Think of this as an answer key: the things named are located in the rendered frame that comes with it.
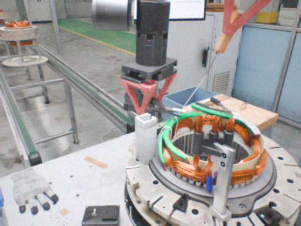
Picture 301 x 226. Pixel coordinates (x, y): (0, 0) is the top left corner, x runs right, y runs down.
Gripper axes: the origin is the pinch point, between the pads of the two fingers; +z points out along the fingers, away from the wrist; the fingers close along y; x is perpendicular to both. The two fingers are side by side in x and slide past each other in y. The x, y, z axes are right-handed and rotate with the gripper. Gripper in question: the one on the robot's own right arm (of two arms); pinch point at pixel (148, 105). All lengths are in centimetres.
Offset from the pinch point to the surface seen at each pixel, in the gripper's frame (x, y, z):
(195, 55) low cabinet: -78, -218, 50
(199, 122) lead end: 15.5, 12.9, -7.8
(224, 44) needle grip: 13.1, 0.4, -14.6
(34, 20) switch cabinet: -1127, -711, 179
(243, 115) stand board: 14.4, -28.2, 10.0
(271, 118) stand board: 21.4, -30.7, 9.8
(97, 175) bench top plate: -26.3, -8.9, 40.9
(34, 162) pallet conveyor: -58, -4, 47
